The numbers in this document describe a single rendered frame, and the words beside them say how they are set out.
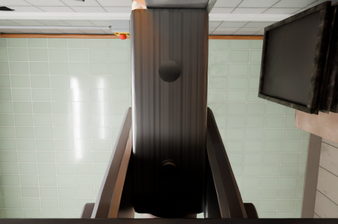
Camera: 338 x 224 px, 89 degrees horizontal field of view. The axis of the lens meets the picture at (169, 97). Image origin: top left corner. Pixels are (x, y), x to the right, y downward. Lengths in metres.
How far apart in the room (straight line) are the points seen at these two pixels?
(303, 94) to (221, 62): 0.82
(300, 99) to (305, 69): 0.09
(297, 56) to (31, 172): 1.88
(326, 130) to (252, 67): 0.72
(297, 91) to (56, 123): 1.52
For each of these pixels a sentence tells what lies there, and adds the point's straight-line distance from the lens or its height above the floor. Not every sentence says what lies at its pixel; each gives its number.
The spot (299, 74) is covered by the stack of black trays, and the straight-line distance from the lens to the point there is 0.66.
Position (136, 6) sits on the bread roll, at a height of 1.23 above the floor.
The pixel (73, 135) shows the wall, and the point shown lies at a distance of 1.58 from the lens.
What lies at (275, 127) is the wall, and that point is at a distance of 1.60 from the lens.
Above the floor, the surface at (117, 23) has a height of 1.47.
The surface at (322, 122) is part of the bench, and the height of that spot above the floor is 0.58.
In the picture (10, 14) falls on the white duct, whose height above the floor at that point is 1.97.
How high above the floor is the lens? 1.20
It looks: level
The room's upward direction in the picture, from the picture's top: 90 degrees counter-clockwise
